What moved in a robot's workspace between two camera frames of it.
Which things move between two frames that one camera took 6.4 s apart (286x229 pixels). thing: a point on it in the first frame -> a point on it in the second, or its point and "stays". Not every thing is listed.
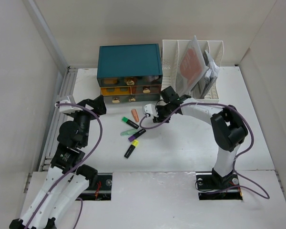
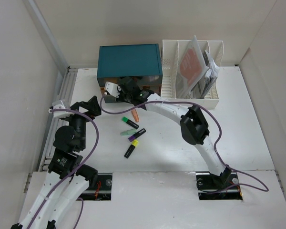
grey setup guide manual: (211, 75) stays
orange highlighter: (135, 115) stays
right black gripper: (160, 119) -> (120, 98)
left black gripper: (97, 104) stays
